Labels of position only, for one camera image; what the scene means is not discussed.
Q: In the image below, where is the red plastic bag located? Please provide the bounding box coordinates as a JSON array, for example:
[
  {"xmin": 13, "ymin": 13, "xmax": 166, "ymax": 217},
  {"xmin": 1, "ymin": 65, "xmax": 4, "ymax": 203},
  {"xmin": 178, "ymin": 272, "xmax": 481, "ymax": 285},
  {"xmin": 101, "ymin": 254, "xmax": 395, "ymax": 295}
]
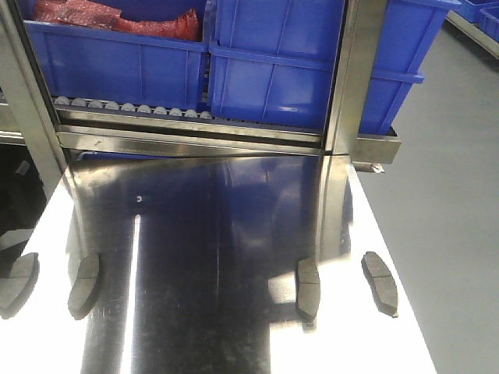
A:
[{"xmin": 33, "ymin": 1, "xmax": 200, "ymax": 41}]

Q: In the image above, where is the blue plastic bin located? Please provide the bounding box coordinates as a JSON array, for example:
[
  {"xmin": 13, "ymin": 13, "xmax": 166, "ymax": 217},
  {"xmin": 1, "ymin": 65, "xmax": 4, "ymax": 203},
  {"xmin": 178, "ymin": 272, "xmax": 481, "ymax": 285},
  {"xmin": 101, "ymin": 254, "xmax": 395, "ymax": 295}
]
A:
[
  {"xmin": 18, "ymin": 1, "xmax": 208, "ymax": 109},
  {"xmin": 208, "ymin": 1, "xmax": 460, "ymax": 135}
]

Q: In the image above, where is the far blue bin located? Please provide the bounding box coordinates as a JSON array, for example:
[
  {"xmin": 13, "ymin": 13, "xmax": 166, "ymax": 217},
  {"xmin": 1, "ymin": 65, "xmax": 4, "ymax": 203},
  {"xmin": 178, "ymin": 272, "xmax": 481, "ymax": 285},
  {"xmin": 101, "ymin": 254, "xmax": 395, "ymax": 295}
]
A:
[{"xmin": 455, "ymin": 1, "xmax": 498, "ymax": 41}]

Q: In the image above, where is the stainless steel roller rack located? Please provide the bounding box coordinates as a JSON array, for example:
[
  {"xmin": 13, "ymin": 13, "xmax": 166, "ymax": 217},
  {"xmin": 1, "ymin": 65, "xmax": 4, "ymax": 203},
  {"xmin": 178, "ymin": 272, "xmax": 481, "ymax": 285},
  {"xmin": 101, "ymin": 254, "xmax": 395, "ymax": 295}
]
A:
[{"xmin": 1, "ymin": 1, "xmax": 401, "ymax": 184}]

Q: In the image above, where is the left blue plastic bin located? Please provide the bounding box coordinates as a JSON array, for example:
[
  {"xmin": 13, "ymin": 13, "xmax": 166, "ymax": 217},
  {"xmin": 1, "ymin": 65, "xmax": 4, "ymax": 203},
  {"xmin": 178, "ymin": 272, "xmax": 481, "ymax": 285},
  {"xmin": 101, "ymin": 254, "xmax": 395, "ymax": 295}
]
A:
[{"xmin": 18, "ymin": 1, "xmax": 208, "ymax": 109}]

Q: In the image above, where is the right blue plastic bin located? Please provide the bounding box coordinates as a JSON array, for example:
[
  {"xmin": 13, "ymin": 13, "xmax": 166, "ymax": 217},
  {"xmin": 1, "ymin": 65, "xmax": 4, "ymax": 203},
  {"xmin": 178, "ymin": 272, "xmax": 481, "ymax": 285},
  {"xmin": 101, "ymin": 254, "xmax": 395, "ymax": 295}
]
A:
[{"xmin": 208, "ymin": 1, "xmax": 460, "ymax": 135}]

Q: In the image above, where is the grey brake pad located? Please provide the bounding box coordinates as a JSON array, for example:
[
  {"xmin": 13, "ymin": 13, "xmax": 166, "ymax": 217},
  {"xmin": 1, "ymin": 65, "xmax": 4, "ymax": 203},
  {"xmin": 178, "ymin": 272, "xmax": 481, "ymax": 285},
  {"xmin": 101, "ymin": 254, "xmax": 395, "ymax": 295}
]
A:
[
  {"xmin": 361, "ymin": 251, "xmax": 398, "ymax": 318},
  {"xmin": 1, "ymin": 252, "xmax": 40, "ymax": 319},
  {"xmin": 296, "ymin": 258, "xmax": 320, "ymax": 323},
  {"xmin": 67, "ymin": 253, "xmax": 101, "ymax": 320}
]

